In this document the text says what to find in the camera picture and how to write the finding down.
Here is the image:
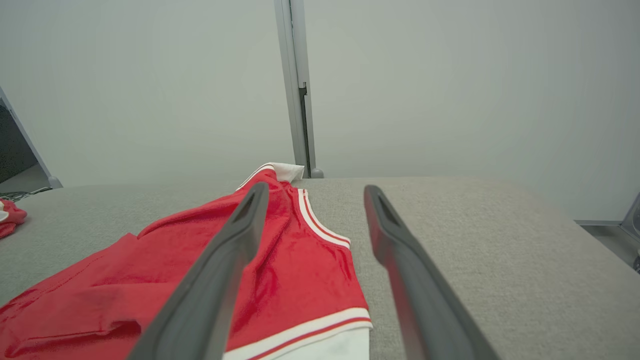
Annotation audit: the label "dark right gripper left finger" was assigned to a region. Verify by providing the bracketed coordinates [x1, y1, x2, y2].
[127, 182, 271, 360]

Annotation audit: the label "grey metal frame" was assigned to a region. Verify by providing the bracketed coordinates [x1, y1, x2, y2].
[574, 192, 640, 274]

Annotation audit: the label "red Bulls basketball jersey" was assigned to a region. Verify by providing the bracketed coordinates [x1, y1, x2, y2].
[0, 162, 374, 360]

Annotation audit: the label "red white basketball shorts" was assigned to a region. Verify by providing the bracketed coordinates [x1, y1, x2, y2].
[0, 198, 28, 240]

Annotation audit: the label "grey fabric table pad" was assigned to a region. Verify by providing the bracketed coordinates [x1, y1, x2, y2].
[0, 176, 640, 360]

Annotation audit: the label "grey vertical partition post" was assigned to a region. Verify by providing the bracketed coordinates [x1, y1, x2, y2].
[273, 0, 325, 179]

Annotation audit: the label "black floor cable bundle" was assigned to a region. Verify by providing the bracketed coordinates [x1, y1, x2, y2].
[0, 186, 53, 202]

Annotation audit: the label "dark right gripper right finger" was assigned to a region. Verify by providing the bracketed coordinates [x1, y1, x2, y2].
[363, 184, 502, 360]

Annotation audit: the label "dark panel with grey frame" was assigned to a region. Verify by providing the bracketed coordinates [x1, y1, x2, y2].
[0, 86, 64, 190]

